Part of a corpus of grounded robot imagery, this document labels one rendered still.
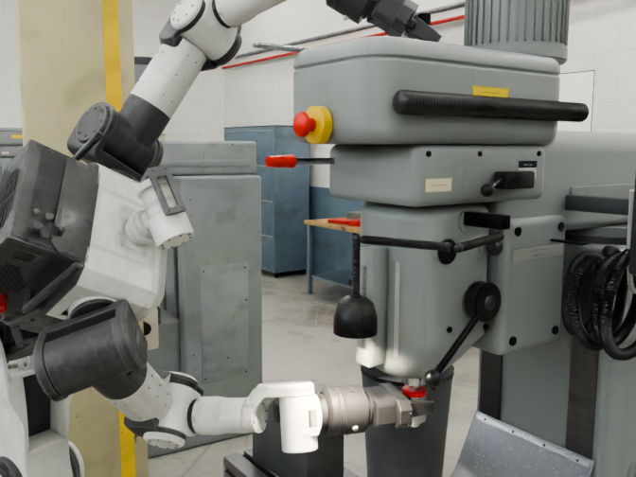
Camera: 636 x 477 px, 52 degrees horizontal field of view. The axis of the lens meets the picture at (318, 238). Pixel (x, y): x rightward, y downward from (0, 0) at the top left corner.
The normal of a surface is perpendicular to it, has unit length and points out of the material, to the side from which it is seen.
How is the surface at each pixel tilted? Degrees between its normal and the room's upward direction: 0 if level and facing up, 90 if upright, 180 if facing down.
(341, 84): 90
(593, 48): 90
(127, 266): 59
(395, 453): 94
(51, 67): 90
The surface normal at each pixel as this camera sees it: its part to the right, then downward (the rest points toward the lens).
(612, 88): -0.82, 0.07
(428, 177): 0.58, 0.11
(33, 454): 0.81, 0.17
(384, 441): -0.58, 0.18
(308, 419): 0.28, -0.15
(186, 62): 0.64, 0.29
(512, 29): -0.31, 0.13
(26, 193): 0.74, -0.42
